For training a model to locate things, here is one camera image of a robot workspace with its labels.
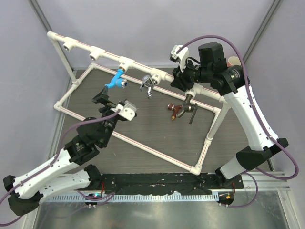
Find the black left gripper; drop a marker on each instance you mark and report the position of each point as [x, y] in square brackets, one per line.
[104, 96]

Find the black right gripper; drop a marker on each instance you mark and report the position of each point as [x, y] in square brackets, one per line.
[180, 81]

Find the blue plastic faucet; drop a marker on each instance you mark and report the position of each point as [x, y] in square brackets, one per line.
[117, 80]

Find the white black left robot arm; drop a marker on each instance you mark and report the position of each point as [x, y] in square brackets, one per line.
[26, 192]

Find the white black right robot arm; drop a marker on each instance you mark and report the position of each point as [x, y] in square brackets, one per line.
[230, 84]

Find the brown plastic faucet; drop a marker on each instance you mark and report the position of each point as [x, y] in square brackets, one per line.
[175, 109]

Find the grey plastic faucet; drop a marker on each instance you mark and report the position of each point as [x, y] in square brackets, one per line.
[187, 107]

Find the chrome metal faucet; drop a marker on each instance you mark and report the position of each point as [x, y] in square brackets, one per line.
[149, 83]

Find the pink ceramic mug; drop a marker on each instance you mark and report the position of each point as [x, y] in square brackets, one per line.
[233, 60]

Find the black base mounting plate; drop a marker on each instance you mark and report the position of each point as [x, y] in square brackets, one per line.
[159, 184]

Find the aluminium corner profile left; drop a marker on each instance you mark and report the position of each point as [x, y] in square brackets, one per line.
[46, 26]

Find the aluminium corner profile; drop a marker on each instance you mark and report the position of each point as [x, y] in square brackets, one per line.
[271, 12]
[46, 26]

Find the aluminium corner profile right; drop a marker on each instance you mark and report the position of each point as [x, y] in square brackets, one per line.
[271, 12]

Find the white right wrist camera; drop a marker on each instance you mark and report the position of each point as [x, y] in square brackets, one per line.
[179, 57]

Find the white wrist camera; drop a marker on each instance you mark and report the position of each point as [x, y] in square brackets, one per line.
[179, 57]
[125, 109]

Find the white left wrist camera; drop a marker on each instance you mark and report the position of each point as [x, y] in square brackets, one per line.
[125, 109]

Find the slotted cable duct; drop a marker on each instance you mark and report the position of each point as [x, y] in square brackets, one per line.
[175, 197]

